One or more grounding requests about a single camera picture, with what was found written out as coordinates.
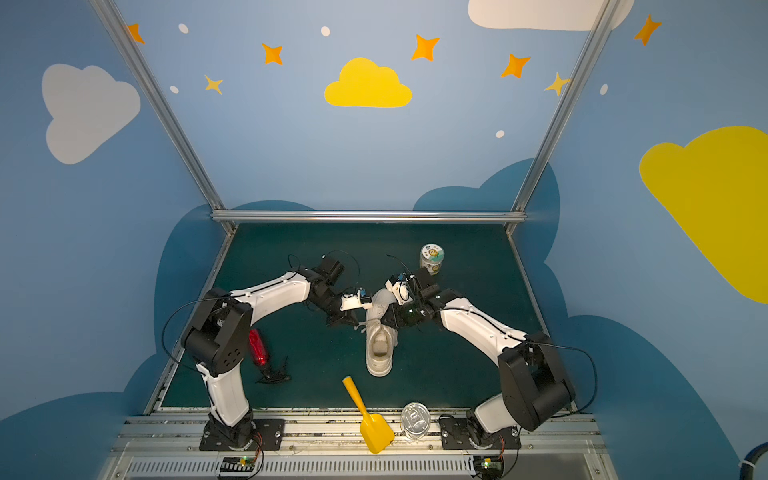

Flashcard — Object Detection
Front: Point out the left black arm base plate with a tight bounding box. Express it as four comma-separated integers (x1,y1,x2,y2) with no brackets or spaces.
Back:
199,415,285,452

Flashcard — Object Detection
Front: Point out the green white tin can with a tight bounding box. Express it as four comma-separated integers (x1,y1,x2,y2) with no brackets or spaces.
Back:
419,243,445,276

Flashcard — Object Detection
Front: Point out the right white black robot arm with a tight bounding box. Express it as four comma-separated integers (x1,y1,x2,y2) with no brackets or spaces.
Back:
380,267,587,445

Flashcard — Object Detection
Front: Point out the white sneaker shoe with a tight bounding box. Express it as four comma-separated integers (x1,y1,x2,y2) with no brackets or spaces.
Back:
365,289,396,377

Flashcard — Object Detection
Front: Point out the aluminium frame back rail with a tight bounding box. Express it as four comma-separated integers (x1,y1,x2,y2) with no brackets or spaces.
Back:
211,210,526,224

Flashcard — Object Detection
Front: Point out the aluminium front rail base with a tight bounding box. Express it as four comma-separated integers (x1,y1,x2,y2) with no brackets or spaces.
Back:
99,408,618,479

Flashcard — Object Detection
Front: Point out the aluminium frame right post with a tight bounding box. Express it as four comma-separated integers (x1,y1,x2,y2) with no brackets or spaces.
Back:
504,0,623,240

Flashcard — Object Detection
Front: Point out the aluminium frame left post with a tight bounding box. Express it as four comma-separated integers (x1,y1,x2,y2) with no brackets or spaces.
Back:
90,0,226,213

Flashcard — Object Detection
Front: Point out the right small circuit board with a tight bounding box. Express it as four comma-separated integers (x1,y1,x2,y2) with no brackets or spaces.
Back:
472,456,504,480

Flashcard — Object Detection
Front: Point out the white shoelace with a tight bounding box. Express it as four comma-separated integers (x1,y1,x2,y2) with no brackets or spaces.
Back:
355,319,398,347

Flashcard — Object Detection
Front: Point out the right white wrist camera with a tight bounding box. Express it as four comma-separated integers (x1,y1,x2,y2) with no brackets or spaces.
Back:
385,274,413,305

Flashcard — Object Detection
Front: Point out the yellow plastic toy shovel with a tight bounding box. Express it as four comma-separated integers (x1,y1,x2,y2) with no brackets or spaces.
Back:
342,376,395,454

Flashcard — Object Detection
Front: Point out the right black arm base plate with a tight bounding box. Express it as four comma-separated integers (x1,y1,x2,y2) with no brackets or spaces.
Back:
438,414,521,451

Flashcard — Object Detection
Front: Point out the small circuit board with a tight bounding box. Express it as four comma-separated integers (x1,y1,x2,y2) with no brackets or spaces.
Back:
217,456,257,479
472,456,504,480

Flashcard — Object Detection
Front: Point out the aluminium frame post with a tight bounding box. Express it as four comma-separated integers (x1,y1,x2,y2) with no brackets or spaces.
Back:
90,0,226,213
504,0,623,240

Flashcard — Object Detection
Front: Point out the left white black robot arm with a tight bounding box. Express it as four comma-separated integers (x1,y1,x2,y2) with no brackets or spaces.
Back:
179,251,372,451

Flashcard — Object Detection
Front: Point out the left small circuit board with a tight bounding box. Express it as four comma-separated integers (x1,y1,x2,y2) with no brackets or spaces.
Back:
217,456,257,479

